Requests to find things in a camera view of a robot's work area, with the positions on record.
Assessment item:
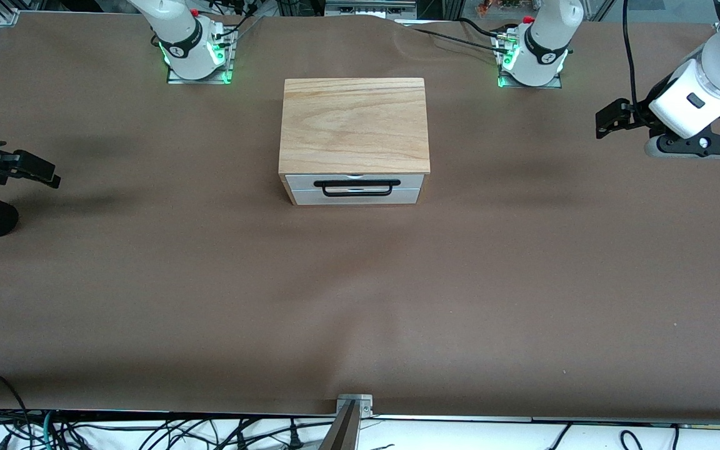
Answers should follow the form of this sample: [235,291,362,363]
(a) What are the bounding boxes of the white drawer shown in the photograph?
[287,187,424,207]
[280,173,427,190]

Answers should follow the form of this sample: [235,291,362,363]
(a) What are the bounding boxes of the black base cable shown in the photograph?
[457,17,511,39]
[407,26,514,51]
[209,0,267,41]

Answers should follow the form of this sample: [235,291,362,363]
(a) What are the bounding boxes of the teal cable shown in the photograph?
[38,409,61,450]

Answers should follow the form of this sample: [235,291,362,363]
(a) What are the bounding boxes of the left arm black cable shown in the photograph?
[621,0,642,107]

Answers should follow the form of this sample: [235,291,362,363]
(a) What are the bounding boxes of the white bottom drawer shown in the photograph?
[287,187,424,207]

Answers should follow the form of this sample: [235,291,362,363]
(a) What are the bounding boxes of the black loop drawer handle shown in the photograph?
[313,179,401,198]

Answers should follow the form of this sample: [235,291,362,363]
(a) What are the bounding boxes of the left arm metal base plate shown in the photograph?
[496,31,564,89]

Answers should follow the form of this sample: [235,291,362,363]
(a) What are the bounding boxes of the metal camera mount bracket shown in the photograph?
[319,394,374,450]

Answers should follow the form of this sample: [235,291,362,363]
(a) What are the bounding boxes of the white board with holes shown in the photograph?
[277,77,432,207]

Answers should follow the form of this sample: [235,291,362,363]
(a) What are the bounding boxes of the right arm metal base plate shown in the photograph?
[166,26,236,85]

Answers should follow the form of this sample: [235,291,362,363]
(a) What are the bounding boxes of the grey metal box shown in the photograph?
[324,0,418,19]

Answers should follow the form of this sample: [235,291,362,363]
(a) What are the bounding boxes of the white top drawer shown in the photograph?
[280,173,427,190]

